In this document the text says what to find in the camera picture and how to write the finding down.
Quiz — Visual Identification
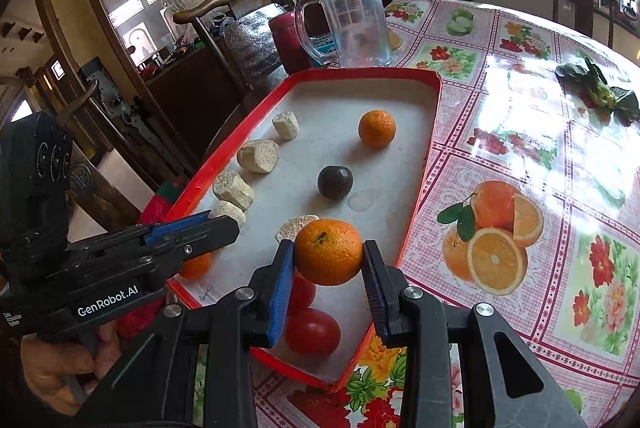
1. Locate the textured clear plastic bottle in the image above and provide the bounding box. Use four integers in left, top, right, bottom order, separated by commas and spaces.
222, 14, 282, 89

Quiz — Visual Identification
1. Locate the green bok choy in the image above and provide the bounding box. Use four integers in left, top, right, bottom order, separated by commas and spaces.
555, 58, 640, 127

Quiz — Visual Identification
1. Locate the fruit printed tablecloth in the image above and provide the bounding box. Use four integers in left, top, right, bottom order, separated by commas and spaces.
182, 0, 640, 428

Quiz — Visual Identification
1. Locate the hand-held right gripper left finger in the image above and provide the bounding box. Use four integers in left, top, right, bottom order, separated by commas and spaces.
75, 239, 297, 428

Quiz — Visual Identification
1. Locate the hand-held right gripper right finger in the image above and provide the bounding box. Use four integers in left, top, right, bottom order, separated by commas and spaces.
361, 240, 588, 428

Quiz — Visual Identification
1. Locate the red cup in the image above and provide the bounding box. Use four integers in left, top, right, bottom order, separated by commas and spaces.
268, 12, 315, 76

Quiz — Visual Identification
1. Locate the dark wooden chair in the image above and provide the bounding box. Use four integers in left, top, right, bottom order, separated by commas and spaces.
544, 0, 622, 49

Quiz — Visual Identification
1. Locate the dark purple plum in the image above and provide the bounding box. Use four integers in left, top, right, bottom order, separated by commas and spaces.
317, 165, 354, 200

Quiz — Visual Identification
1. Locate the orange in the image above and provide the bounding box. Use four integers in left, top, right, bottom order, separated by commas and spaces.
358, 109, 397, 149
294, 218, 364, 287
177, 252, 214, 281

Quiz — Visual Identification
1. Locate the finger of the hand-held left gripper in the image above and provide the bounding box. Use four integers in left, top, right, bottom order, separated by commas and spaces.
144, 209, 213, 245
147, 215, 241, 281

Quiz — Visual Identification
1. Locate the red rimmed tray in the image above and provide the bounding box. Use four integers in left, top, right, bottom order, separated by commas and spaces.
165, 68, 443, 393

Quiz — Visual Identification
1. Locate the clear plastic mug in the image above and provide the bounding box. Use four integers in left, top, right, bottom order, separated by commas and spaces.
294, 0, 396, 69

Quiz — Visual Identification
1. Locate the person's left hand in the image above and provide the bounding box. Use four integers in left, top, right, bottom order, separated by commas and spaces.
20, 322, 122, 416

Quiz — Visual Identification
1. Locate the red tomato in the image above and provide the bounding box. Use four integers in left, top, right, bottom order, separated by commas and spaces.
289, 270, 318, 311
284, 308, 342, 356

